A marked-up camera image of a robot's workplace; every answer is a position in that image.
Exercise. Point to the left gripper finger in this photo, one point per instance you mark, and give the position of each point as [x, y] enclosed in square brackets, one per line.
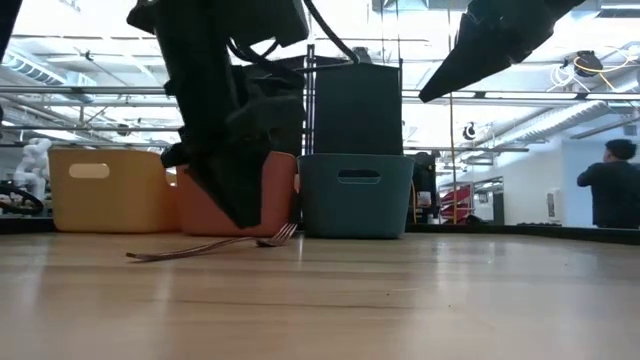
[235, 190]

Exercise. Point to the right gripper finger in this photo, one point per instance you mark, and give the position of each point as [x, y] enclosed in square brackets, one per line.
[465, 65]

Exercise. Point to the rose gold fork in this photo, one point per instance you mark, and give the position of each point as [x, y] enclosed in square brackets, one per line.
[270, 242]

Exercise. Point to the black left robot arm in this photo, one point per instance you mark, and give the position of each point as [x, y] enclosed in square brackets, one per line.
[190, 50]

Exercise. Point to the orange plastic bin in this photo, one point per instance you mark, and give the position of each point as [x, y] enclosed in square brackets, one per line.
[280, 200]

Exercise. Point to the black folding partition screen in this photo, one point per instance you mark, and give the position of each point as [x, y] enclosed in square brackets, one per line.
[357, 110]

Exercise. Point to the teal plastic bin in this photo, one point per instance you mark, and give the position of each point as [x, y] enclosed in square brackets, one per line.
[355, 210]

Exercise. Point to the black device behind table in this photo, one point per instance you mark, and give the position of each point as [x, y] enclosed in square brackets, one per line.
[425, 180]

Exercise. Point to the yellow plastic bin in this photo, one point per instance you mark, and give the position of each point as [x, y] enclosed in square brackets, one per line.
[110, 200]

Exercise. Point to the red cart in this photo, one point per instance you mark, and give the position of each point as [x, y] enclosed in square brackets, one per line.
[456, 202]

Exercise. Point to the grey horizontal metal bar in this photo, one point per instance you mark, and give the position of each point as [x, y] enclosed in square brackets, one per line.
[100, 90]

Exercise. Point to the person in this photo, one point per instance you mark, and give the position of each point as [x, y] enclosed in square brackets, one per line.
[612, 195]

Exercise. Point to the white robot figure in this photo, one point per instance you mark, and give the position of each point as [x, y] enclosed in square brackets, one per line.
[32, 167]

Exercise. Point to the white wall unit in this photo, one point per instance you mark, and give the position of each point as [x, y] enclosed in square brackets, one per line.
[552, 205]

